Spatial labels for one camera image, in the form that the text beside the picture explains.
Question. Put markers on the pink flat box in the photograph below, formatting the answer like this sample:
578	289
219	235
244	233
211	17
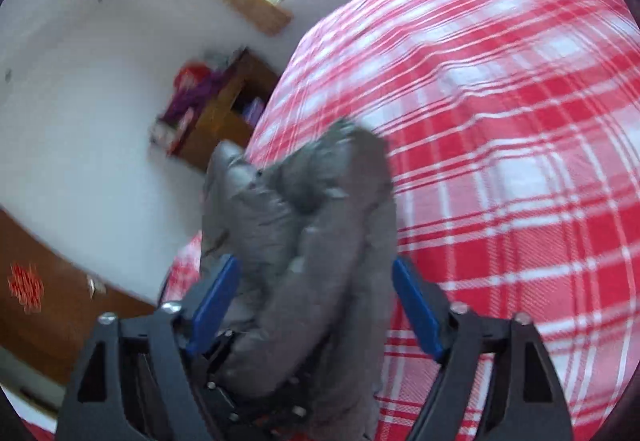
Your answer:
181	131

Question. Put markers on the purple clothes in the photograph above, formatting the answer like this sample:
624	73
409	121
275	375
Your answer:
192	96

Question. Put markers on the bed with red plaid sheet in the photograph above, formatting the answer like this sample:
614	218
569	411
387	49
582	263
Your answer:
500	121

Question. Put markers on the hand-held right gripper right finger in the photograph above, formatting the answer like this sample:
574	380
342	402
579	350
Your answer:
417	311

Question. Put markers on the wooden desk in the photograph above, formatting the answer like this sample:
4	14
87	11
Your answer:
220	121

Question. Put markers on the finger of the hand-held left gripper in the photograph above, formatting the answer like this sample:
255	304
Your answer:
220	371

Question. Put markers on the grey puffer jacket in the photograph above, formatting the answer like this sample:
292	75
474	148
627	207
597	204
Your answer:
310	231

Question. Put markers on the red door decoration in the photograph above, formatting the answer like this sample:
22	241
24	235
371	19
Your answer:
25	286

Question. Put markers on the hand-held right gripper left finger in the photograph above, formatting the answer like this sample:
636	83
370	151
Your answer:
215	306

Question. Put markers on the brown wooden door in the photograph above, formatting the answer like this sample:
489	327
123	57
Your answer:
60	311

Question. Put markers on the red box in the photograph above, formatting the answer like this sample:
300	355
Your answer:
191	75

